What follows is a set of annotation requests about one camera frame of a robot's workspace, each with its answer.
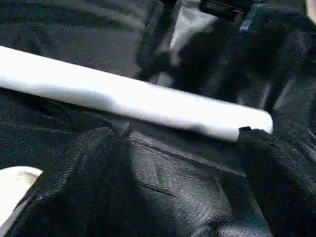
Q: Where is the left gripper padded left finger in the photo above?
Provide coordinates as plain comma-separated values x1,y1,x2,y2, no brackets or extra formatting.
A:
5,127,134,237

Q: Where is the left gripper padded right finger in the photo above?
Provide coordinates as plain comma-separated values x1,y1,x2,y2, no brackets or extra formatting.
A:
237,126,316,237

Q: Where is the white plastic table top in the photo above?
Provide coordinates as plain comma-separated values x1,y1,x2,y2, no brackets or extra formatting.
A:
0,166,43,228

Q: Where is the white plastic table leg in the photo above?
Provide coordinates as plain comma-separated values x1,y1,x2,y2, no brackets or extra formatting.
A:
0,45,274,143

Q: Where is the black plastic mat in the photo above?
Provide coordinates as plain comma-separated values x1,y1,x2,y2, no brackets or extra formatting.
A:
0,0,316,237

